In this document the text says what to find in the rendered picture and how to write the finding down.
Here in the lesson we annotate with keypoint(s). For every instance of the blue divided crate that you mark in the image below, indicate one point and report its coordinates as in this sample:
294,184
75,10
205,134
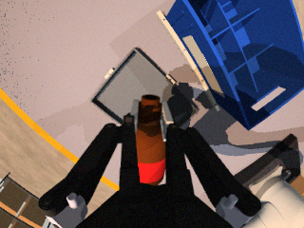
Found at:
273,30

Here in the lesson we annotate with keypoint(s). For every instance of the brown bottle with red label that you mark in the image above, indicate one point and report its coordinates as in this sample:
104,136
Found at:
149,140

